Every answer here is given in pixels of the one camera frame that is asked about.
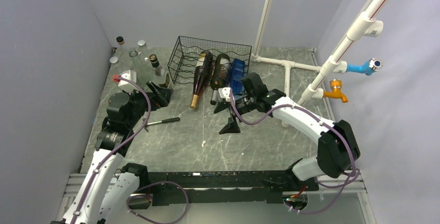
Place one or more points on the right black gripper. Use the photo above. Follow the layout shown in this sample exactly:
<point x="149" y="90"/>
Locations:
<point x="232" y="127"/>

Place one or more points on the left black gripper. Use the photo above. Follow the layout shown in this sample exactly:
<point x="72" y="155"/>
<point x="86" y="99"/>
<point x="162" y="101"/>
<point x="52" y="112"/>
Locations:
<point x="159" y="97"/>

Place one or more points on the bottle black gold cap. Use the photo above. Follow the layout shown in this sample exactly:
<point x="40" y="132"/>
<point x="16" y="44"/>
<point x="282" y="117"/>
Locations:
<point x="161" y="76"/>

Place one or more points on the blue tinted clear bottle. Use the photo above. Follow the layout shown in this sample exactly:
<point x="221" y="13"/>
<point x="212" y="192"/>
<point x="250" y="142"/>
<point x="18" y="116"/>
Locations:
<point x="143" y="72"/>

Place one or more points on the clear bottle silver cap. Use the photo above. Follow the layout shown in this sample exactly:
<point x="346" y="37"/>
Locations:
<point x="144" y="49"/>

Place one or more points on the clear bottle blue medallion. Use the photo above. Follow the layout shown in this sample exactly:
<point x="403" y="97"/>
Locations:
<point x="123" y="53"/>

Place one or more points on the clear bottle dark neck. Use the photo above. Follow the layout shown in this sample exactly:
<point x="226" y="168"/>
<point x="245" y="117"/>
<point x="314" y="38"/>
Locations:
<point x="116" y="67"/>

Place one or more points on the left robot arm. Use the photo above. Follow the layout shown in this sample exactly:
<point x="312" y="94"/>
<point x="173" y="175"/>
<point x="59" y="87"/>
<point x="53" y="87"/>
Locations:
<point x="97" y="201"/>

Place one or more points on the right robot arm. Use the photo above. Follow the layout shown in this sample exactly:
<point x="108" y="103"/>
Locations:
<point x="336" y="143"/>

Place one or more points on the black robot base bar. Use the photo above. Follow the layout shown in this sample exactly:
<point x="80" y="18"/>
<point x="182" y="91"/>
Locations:
<point x="271" y="186"/>

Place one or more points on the blue square dash bottle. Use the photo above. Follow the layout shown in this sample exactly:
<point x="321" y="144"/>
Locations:
<point x="236" y="73"/>

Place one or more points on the lower bottle silver cap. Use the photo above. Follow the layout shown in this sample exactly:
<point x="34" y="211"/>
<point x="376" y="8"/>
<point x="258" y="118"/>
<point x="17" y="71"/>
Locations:
<point x="220" y="75"/>

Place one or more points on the dark wine bottle gold cap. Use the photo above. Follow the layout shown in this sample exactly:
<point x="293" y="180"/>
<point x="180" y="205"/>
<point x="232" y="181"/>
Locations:
<point x="202" y="73"/>

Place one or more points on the small black hammer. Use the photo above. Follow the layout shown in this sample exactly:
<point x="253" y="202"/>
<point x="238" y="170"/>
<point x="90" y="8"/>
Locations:
<point x="169" y="120"/>

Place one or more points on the orange faucet tap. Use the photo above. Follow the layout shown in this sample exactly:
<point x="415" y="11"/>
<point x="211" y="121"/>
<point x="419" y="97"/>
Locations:
<point x="336" y="93"/>

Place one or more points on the blue faucet tap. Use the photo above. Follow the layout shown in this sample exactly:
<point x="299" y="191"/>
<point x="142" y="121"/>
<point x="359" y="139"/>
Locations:
<point x="368" y="68"/>

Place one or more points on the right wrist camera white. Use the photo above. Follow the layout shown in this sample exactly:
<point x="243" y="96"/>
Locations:
<point x="225" y="95"/>

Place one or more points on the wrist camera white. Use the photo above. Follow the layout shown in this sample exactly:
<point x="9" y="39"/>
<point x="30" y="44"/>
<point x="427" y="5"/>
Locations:
<point x="126" y="81"/>
<point x="225" y="95"/>

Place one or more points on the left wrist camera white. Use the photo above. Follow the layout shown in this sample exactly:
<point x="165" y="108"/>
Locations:
<point x="126" y="81"/>

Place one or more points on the black wire wine rack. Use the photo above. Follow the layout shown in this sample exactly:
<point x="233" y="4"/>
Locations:
<point x="184" y="57"/>

